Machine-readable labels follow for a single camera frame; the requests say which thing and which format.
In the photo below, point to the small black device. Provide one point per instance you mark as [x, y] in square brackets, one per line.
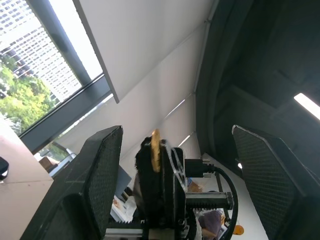
[3, 168]

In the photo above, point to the white ceiling light strip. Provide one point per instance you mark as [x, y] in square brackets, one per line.
[307, 103]

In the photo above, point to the grey monitor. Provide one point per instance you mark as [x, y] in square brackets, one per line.
[123, 180]

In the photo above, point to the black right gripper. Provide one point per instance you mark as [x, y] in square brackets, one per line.
[207, 200]

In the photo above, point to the small orange object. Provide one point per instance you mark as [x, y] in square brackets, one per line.
[238, 230]

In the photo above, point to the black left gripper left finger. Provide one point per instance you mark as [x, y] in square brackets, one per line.
[100, 175]

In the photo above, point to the gold coin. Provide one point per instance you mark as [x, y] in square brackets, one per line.
[155, 152]

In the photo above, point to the person in purple shirt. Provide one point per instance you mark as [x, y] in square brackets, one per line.
[210, 222]

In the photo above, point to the dark window frame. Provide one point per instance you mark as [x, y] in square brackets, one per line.
[75, 100]

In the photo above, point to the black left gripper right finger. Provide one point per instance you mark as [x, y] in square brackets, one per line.
[270, 180]

